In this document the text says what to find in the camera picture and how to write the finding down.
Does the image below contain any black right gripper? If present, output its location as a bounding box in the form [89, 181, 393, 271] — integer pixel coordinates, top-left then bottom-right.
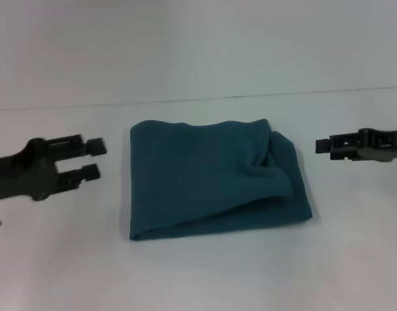
[315, 128, 397, 163]

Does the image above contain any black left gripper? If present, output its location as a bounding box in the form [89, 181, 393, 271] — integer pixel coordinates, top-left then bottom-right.
[0, 134, 108, 203]

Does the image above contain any teal t-shirt with FREE print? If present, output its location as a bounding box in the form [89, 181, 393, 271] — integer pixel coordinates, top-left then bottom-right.
[128, 119, 314, 242]

